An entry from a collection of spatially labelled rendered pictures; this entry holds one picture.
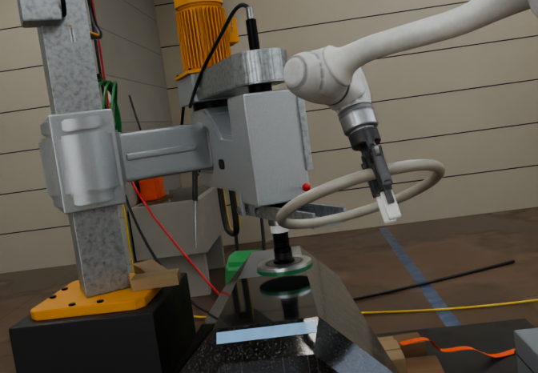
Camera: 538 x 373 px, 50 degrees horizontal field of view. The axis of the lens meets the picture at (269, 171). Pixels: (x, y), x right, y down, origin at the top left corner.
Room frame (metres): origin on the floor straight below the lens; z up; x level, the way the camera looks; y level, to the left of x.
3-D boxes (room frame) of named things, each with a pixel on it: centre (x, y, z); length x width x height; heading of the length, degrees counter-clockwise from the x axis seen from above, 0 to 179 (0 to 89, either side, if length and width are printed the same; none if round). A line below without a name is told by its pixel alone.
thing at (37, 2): (2.40, 0.82, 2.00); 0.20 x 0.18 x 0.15; 85
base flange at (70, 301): (2.55, 0.79, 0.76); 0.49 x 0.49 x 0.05; 85
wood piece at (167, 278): (2.47, 0.55, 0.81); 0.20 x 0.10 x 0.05; 93
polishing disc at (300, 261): (2.25, -0.01, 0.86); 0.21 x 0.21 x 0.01
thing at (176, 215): (5.53, 0.87, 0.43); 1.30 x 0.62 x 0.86; 176
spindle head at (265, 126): (2.32, 0.02, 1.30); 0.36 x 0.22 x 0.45; 21
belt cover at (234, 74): (2.57, 0.11, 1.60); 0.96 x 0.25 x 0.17; 21
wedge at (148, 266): (2.71, 0.61, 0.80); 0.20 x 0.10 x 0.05; 35
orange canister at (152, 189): (5.42, 1.09, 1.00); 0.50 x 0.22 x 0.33; 176
